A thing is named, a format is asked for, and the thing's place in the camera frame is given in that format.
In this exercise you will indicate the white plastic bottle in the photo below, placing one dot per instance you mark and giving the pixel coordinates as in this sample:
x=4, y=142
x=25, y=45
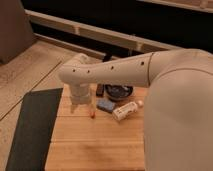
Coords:
x=122, y=112

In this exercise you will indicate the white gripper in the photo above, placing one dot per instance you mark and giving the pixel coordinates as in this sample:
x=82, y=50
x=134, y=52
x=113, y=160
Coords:
x=80, y=94

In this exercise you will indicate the dark floor mat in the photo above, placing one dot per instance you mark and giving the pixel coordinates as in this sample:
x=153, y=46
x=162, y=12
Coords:
x=33, y=131

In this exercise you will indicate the dark bowl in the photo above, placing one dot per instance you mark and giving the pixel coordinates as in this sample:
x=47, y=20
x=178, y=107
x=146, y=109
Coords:
x=117, y=92

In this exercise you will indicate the blue sponge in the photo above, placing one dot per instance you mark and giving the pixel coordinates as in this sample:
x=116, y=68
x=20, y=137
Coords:
x=105, y=105

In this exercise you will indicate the small dark brown block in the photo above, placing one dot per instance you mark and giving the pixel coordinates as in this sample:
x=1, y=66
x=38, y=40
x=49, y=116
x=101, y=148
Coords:
x=100, y=90

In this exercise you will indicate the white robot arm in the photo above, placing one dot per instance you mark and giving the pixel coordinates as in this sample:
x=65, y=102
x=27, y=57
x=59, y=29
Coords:
x=178, y=109

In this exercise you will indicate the white wooden rail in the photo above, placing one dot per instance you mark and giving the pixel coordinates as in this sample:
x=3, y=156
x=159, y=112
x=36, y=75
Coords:
x=99, y=34

